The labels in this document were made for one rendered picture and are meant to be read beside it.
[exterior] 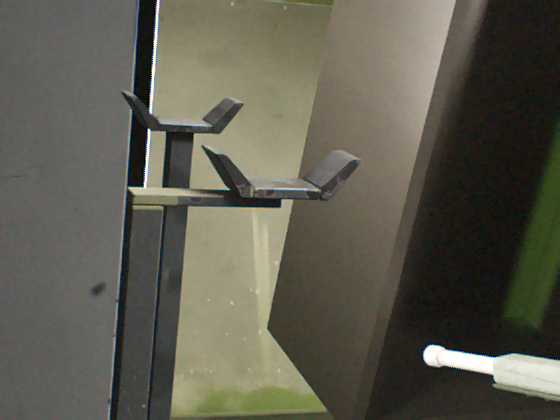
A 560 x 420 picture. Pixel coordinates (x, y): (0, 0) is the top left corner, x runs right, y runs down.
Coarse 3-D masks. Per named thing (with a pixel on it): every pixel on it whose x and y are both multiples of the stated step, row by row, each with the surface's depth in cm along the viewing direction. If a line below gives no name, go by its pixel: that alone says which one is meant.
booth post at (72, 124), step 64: (0, 0) 107; (64, 0) 109; (128, 0) 111; (0, 64) 108; (64, 64) 110; (128, 64) 112; (0, 128) 110; (64, 128) 112; (128, 128) 114; (0, 192) 111; (64, 192) 113; (0, 256) 113; (64, 256) 115; (0, 320) 114; (64, 320) 117; (0, 384) 116; (64, 384) 118
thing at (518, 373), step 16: (432, 352) 181; (448, 352) 179; (464, 368) 175; (480, 368) 171; (496, 368) 166; (512, 368) 163; (528, 368) 160; (544, 368) 157; (496, 384) 167; (512, 384) 163; (528, 384) 160; (544, 384) 157
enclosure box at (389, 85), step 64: (384, 0) 179; (448, 0) 163; (512, 0) 208; (384, 64) 179; (448, 64) 166; (512, 64) 214; (320, 128) 198; (384, 128) 179; (448, 128) 215; (512, 128) 221; (384, 192) 179; (448, 192) 221; (512, 192) 228; (320, 256) 198; (384, 256) 179; (448, 256) 229; (512, 256) 236; (320, 320) 198; (384, 320) 182; (448, 320) 236; (512, 320) 242; (320, 384) 198; (384, 384) 208; (448, 384) 212
